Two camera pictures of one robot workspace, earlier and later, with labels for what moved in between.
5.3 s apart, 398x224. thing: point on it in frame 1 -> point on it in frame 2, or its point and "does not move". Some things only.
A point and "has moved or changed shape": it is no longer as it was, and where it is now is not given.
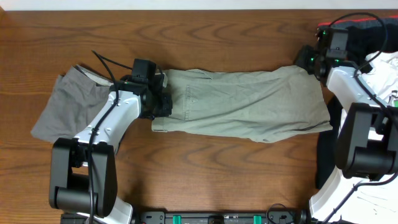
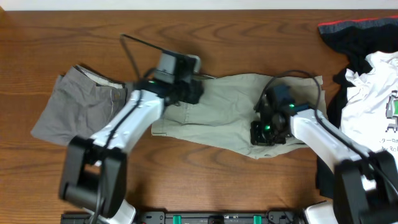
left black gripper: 166,109 -> 196,86
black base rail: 277,217 does not move
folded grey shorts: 72,101 does not move
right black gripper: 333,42 -> 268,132
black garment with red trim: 367,37 does not move
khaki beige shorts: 259,105 has moved or changed shape
